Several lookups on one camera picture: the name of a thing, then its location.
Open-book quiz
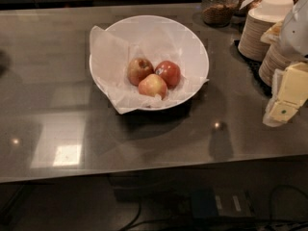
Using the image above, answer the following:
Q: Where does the rear stack of paper plates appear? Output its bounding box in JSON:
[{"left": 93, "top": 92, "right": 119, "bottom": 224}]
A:
[{"left": 238, "top": 8, "right": 282, "bottom": 62}]

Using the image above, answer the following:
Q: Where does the glass jar with cereal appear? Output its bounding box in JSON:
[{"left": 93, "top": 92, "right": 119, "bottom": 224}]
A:
[{"left": 201, "top": 0, "right": 239, "bottom": 27}]

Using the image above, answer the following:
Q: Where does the white bowl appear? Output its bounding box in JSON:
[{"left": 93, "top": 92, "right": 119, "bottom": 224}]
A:
[{"left": 89, "top": 14, "right": 210, "bottom": 112}]

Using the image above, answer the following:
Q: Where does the stack of paper plates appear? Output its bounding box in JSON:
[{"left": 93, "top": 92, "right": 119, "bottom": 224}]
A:
[
  {"left": 259, "top": 43, "right": 291, "bottom": 87},
  {"left": 238, "top": 8, "right": 282, "bottom": 62}
]

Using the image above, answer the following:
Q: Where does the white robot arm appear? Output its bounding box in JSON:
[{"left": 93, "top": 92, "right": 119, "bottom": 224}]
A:
[{"left": 263, "top": 0, "right": 308, "bottom": 127}]

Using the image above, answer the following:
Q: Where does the red apple with sticker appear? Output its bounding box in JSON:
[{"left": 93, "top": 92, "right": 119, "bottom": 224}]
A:
[{"left": 155, "top": 61, "right": 181, "bottom": 89}]

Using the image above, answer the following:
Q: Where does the black tray under plates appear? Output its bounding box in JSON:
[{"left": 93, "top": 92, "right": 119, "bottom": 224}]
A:
[{"left": 233, "top": 39, "right": 272, "bottom": 98}]

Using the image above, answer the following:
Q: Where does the brownish red apple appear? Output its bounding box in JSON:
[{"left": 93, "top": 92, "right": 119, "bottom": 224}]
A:
[{"left": 127, "top": 58, "right": 154, "bottom": 86}]

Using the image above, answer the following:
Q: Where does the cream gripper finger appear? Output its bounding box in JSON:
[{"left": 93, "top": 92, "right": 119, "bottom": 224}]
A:
[
  {"left": 278, "top": 63, "right": 308, "bottom": 123},
  {"left": 263, "top": 68, "right": 284, "bottom": 127}
]

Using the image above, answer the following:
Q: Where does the white paper liner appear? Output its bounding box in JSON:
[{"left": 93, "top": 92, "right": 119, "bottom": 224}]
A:
[{"left": 89, "top": 25, "right": 210, "bottom": 116}]

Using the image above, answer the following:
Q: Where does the front stack of paper plates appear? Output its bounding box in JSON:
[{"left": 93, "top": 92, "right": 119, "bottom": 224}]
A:
[{"left": 259, "top": 43, "right": 291, "bottom": 87}]

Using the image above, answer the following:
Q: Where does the yellow-red apple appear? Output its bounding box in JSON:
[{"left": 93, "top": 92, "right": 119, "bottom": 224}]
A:
[{"left": 138, "top": 74, "right": 167, "bottom": 99}]

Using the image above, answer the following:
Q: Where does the white paper bowls stack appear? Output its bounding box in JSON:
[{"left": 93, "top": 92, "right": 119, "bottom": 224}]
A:
[{"left": 254, "top": 0, "right": 294, "bottom": 22}]

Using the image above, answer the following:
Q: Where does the black cable under table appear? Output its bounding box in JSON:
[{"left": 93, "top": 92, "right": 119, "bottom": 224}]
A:
[{"left": 118, "top": 184, "right": 308, "bottom": 231}]

